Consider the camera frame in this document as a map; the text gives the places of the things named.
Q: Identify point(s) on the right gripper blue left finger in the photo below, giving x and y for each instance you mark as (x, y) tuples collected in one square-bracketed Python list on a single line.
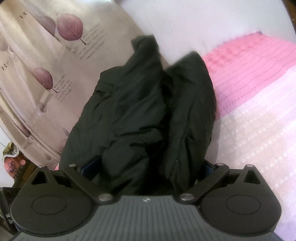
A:
[(91, 169)]

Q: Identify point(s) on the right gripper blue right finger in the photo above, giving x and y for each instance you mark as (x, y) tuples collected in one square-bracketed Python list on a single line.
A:
[(209, 167)]

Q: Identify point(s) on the black garment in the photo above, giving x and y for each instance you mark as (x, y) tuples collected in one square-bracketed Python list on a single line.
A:
[(150, 125)]

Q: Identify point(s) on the pink white checked bed sheet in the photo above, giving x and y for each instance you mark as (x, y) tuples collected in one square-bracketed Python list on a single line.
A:
[(251, 194)]

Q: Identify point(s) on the beige leaf print curtain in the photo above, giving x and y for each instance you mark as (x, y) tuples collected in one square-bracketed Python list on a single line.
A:
[(52, 54)]

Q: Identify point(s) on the colourful bag by wall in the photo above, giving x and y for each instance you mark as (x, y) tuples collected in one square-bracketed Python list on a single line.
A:
[(17, 165)]

